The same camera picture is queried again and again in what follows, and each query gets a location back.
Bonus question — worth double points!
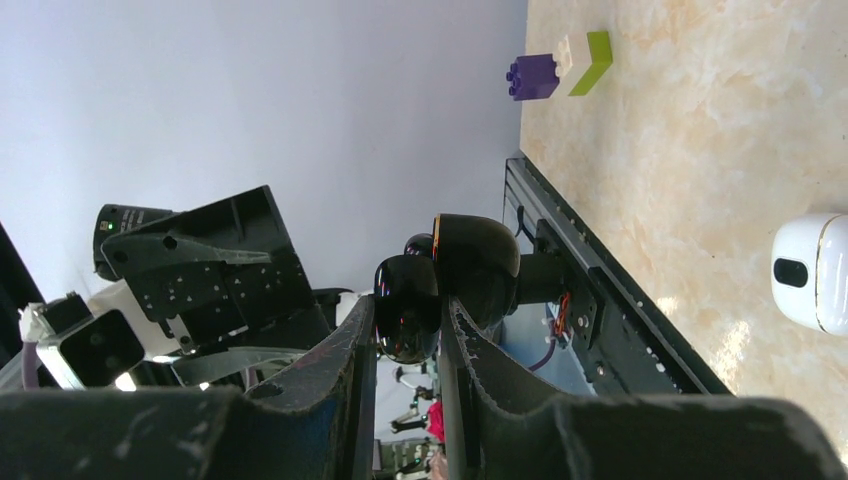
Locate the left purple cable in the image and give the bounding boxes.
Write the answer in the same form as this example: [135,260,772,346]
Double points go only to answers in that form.
[19,317,42,392]

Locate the purple and wood blocks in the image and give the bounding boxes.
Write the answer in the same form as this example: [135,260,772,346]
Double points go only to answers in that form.
[505,31,613,102]

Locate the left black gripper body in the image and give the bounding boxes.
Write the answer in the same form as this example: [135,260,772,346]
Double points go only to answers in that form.
[93,185,330,352]

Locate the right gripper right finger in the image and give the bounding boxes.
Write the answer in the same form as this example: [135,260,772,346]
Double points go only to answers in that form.
[442,299,847,479]

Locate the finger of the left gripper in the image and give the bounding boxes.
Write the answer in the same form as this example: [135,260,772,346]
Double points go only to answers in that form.
[170,347,306,386]
[101,233,272,275]

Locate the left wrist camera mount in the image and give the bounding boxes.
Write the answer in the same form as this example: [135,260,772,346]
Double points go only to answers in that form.
[19,292,145,390]

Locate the white earbud charging case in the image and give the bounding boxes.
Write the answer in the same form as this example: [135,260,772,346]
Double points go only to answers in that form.
[770,213,847,337]

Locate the black earbud charging case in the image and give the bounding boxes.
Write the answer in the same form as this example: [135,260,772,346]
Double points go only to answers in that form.
[373,213,521,364]

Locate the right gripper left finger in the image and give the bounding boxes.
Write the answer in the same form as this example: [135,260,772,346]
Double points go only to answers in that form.
[1,296,377,479]

